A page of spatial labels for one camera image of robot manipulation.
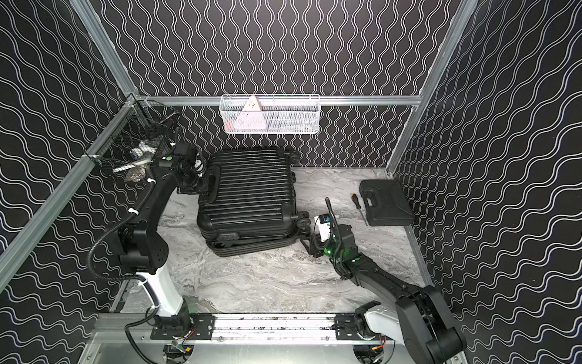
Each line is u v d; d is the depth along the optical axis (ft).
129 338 2.21
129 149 3.03
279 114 4.40
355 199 3.49
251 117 2.92
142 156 2.82
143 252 1.62
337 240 2.14
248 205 2.61
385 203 3.29
